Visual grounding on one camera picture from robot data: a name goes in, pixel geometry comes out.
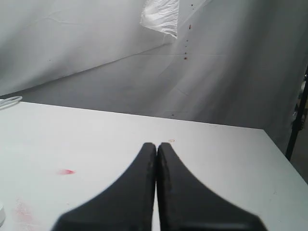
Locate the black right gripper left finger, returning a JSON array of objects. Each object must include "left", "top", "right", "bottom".
[{"left": 52, "top": 143, "right": 156, "bottom": 231}]

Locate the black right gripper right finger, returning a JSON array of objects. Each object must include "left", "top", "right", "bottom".
[{"left": 156, "top": 143, "right": 266, "bottom": 231}]

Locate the white crumpled plastic sheet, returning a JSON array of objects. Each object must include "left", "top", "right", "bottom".
[{"left": 140, "top": 0, "right": 180, "bottom": 39}]

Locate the white five-outlet power strip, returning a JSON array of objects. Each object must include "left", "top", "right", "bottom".
[{"left": 0, "top": 201, "right": 6, "bottom": 226}]

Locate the white power cable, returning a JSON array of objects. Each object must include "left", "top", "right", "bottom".
[{"left": 0, "top": 96, "right": 23, "bottom": 111}]

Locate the black light stand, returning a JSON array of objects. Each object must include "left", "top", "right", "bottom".
[{"left": 285, "top": 72, "right": 308, "bottom": 161}]

